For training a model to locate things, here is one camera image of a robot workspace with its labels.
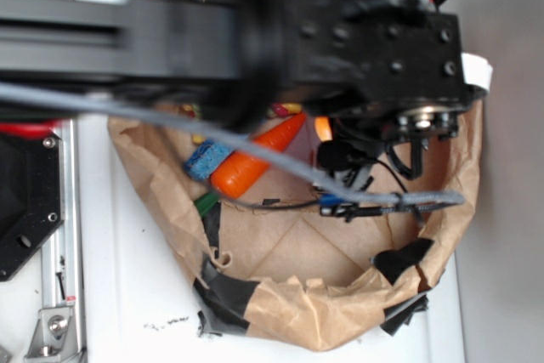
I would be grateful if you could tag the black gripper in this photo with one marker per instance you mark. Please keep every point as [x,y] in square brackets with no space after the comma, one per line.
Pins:
[385,74]

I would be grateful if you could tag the yellow rubber duck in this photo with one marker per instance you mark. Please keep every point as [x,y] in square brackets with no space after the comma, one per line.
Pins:
[323,128]

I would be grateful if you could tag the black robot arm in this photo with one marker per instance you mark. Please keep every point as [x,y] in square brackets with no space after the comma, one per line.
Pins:
[143,59]

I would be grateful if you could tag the orange plastic carrot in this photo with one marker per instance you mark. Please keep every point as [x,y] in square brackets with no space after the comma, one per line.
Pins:
[239,171]

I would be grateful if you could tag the blue sponge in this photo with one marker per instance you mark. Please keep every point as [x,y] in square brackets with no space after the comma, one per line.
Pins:
[206,159]

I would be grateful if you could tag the brown paper bag bin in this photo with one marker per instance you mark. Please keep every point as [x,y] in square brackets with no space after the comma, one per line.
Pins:
[267,264]

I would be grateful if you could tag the white tray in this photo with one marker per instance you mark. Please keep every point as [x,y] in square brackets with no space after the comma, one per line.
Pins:
[140,308]

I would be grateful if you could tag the multicolour rope toy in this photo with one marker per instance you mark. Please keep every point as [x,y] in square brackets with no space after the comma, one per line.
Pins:
[275,110]

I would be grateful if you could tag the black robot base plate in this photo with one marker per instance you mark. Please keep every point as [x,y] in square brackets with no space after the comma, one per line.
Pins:
[31,206]

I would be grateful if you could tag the aluminium extrusion rail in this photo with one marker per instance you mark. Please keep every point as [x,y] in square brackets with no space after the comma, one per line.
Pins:
[61,255]

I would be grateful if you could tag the metal corner bracket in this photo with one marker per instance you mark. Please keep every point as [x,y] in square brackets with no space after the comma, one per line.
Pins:
[55,336]

